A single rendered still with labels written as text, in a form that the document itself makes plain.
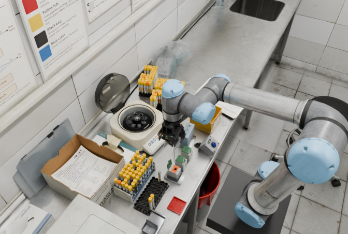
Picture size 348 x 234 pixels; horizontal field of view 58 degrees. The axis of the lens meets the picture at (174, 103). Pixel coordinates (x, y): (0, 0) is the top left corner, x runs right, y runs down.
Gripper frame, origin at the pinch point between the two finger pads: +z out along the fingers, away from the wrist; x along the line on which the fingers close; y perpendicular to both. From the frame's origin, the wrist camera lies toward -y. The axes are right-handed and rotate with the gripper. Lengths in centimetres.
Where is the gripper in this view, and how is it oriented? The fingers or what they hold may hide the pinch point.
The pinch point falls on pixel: (174, 144)
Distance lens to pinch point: 132.6
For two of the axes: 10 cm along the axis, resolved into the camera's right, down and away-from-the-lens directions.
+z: -0.1, 7.1, 7.1
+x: 9.0, 3.2, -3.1
